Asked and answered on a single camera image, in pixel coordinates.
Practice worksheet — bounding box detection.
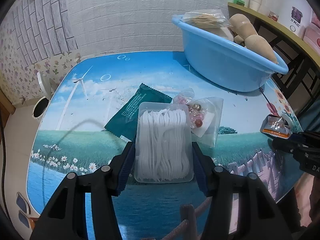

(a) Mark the orange snack sachet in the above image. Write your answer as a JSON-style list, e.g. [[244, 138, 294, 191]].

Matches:
[[260, 114, 292, 139]]

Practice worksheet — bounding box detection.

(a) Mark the white floss picks pack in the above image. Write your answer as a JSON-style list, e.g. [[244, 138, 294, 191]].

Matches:
[[135, 102, 194, 184]]

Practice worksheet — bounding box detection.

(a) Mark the tan plush bear toy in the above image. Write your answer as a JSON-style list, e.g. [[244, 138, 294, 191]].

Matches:
[[229, 14, 278, 64]]

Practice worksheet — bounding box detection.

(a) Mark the cotton swabs plastic bag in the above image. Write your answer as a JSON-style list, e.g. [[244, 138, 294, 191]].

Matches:
[[181, 9, 232, 28]]

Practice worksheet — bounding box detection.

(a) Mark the white plush bunny toy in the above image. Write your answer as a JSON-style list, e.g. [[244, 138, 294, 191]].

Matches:
[[212, 27, 234, 42]]

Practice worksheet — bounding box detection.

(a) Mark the wooden side table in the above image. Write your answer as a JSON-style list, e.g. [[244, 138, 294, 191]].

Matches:
[[228, 2, 319, 117]]

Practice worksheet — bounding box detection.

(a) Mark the bag of pink beads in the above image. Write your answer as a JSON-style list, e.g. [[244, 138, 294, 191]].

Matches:
[[172, 88, 223, 148]]

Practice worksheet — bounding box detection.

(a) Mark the white rice cooker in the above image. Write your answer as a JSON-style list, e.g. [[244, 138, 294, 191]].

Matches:
[[32, 72, 58, 121]]

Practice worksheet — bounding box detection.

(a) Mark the dark green sachet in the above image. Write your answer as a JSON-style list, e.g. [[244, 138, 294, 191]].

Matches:
[[104, 83, 172, 141]]

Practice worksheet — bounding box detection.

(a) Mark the pink appliance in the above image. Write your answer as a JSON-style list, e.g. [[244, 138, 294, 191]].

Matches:
[[303, 12, 320, 54]]

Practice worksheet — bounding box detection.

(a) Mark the light blue plastic basin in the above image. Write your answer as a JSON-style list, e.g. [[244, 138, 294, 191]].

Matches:
[[172, 15, 289, 93]]

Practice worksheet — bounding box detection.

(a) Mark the red snack packet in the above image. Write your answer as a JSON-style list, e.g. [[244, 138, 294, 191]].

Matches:
[[268, 11, 279, 22]]

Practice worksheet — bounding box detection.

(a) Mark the white electric kettle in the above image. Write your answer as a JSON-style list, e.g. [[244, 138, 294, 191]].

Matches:
[[277, 0, 312, 38]]

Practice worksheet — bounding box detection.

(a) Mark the small green box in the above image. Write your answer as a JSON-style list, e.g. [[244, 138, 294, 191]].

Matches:
[[233, 0, 245, 7]]

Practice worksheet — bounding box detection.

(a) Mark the black cable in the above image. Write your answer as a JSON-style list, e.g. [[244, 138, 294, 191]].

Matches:
[[0, 109, 8, 221]]

